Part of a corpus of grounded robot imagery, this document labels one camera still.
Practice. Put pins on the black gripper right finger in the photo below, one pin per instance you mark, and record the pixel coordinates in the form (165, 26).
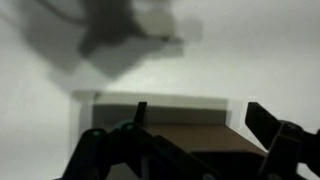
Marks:
(283, 143)

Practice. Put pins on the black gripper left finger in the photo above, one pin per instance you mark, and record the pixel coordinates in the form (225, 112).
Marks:
(156, 150)

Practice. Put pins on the brown cardboard box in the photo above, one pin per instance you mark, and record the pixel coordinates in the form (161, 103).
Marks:
(200, 136)

